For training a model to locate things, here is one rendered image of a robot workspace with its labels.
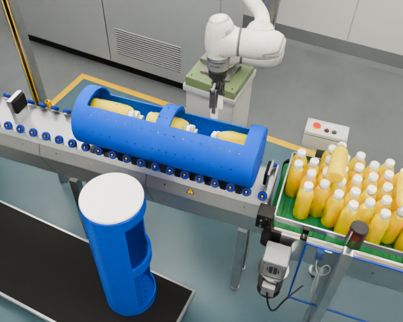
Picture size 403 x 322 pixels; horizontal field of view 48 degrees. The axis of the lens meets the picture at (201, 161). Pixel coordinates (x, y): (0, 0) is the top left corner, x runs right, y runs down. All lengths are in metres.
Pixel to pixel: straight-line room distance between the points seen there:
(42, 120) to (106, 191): 0.73
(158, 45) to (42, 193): 1.54
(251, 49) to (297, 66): 2.91
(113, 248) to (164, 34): 2.25
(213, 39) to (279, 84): 2.66
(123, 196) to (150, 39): 2.21
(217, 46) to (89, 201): 0.84
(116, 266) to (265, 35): 1.22
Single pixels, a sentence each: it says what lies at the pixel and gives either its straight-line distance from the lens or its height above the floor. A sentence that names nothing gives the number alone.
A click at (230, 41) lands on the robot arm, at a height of 1.68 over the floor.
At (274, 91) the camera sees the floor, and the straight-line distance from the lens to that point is 4.19.
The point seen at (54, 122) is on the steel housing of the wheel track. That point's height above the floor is 0.93.
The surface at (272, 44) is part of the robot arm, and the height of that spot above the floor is 1.68.
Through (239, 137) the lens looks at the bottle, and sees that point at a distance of 1.97.
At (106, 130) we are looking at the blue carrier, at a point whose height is 1.15.
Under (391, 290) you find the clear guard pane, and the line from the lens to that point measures 2.16.
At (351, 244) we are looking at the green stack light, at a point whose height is 1.19.
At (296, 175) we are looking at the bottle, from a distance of 2.04.
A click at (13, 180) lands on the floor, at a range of 3.61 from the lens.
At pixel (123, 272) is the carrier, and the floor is 0.64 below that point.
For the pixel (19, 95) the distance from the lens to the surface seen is 2.52.
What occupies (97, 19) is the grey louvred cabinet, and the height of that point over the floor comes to 0.50.
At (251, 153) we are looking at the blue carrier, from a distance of 1.90.
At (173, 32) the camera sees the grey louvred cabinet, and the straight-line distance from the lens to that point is 3.81.
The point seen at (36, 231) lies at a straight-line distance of 3.07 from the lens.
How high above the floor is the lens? 2.56
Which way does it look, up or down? 47 degrees down
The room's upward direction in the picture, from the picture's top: 1 degrees clockwise
